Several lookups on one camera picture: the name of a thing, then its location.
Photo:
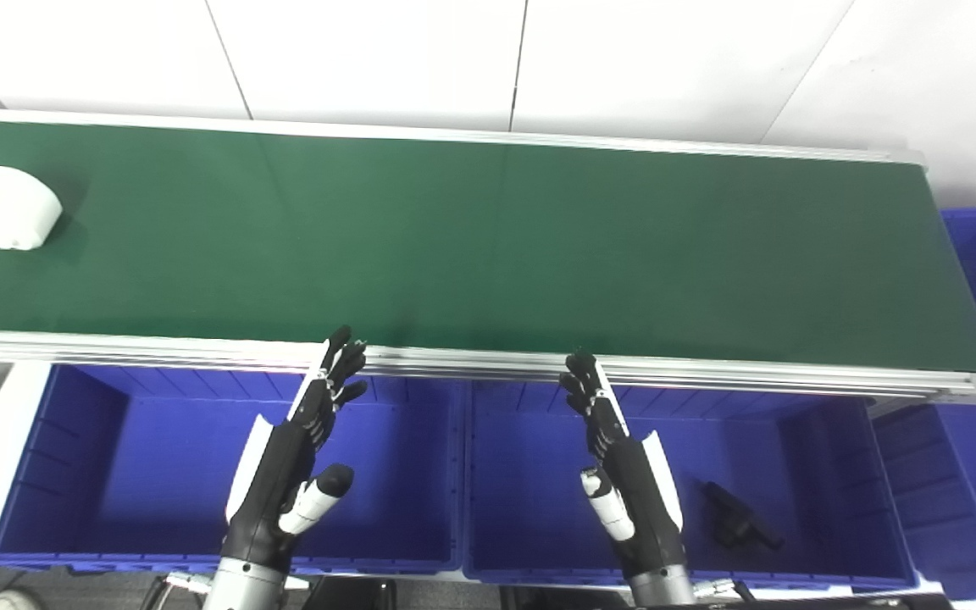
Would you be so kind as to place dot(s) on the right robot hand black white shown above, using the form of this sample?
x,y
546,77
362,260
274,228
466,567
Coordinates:
x,y
640,500

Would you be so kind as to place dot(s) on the green conveyor belt aluminium frame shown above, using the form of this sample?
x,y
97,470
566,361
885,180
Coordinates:
x,y
488,246

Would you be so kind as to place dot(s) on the black robot body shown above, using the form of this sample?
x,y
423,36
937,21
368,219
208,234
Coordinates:
x,y
454,597

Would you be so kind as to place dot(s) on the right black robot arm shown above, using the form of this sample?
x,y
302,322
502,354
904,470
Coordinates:
x,y
662,589

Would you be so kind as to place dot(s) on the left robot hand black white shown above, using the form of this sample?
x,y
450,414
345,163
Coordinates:
x,y
272,483

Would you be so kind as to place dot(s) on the black plastic part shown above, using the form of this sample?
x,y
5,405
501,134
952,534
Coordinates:
x,y
734,518

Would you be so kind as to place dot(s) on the white round plastic part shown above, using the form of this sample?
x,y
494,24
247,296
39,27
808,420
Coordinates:
x,y
3,207

